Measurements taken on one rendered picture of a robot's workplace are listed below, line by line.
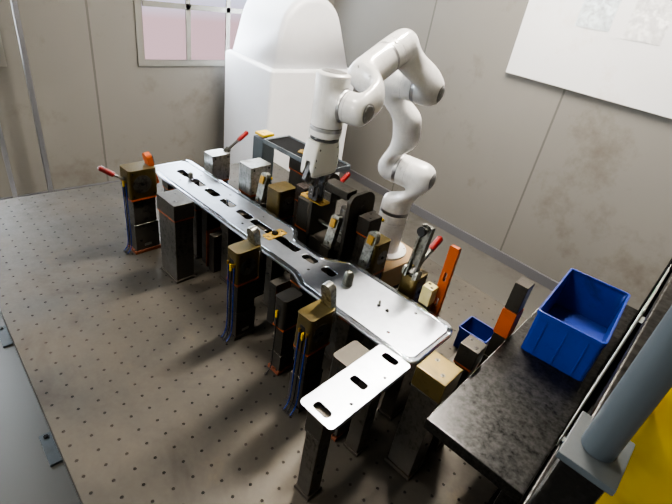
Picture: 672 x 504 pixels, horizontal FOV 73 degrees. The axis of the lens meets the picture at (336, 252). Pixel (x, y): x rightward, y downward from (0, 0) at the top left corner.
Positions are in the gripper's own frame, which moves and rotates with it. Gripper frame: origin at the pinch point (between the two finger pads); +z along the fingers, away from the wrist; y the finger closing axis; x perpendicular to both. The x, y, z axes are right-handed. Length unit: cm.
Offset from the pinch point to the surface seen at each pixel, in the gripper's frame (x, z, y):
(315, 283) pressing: 6.2, 27.3, 1.5
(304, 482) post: 39, 52, 35
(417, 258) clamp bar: 25.4, 16.1, -20.5
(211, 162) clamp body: -78, 25, -21
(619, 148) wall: 32, 14, -248
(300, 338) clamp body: 18.7, 29.6, 19.6
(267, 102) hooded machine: -181, 38, -143
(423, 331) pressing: 39.5, 27.0, -6.7
